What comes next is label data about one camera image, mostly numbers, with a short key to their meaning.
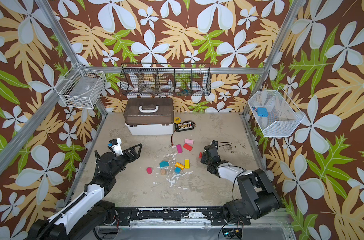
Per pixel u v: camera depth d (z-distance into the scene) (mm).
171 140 1045
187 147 1014
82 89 862
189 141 1030
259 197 437
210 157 717
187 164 924
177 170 902
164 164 918
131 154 719
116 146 719
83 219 505
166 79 980
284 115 768
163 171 872
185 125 1113
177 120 1143
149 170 887
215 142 836
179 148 1014
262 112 860
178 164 921
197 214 754
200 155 945
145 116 906
